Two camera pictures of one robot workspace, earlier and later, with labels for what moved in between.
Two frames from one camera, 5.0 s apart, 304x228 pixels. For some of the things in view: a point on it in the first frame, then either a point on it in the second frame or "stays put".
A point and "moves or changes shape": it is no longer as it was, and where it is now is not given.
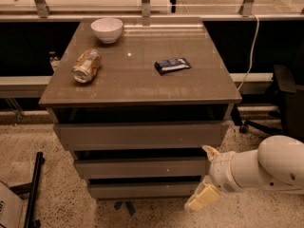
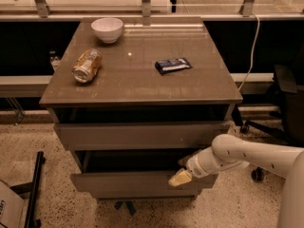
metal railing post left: (40, 1) stays put
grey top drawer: (142, 137) stays put
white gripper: (220, 170) → (195, 167)
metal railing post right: (246, 9) stays put
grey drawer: (142, 168) moves or changes shape
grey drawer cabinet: (138, 101) stays put
